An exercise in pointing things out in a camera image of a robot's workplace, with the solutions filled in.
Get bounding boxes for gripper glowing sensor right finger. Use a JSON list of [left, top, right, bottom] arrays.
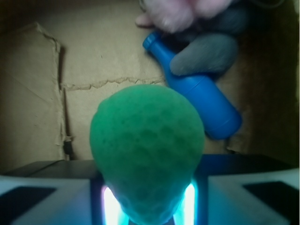
[[174, 154, 300, 225]]

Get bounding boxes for blue plastic bottle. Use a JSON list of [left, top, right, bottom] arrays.
[[142, 31, 242, 140]]

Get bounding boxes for green foam ball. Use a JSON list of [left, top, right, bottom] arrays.
[[90, 84, 205, 225]]

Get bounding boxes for pink plush toy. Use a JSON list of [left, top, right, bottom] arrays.
[[135, 0, 236, 33]]

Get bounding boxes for brown paper bag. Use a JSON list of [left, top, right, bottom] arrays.
[[0, 0, 299, 173]]

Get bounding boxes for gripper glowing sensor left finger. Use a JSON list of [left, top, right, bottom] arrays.
[[0, 160, 122, 225]]

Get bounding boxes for grey plush toy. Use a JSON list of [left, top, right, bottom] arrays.
[[170, 0, 250, 76]]

